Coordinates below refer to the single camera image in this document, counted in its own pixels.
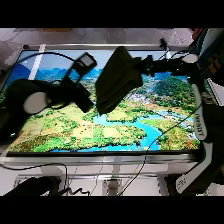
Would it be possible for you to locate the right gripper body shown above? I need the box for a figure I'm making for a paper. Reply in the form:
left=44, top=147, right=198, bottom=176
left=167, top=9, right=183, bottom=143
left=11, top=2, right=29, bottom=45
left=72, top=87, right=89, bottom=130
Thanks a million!
left=133, top=54, right=155, bottom=78

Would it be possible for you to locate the dark olive garment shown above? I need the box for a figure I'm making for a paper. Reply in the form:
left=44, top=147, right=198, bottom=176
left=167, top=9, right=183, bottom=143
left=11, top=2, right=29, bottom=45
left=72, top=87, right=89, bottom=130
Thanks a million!
left=94, top=46, right=145, bottom=116

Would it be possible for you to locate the black cable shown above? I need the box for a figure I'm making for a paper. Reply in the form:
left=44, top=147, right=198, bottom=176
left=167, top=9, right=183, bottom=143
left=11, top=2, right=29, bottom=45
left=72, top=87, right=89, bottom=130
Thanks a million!
left=118, top=111, right=196, bottom=197
left=0, top=161, right=69, bottom=194
left=17, top=50, right=80, bottom=68

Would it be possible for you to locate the silver frame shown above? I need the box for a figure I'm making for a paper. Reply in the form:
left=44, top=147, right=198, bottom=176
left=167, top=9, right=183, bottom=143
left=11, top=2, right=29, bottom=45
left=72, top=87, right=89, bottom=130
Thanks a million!
left=0, top=152, right=224, bottom=197

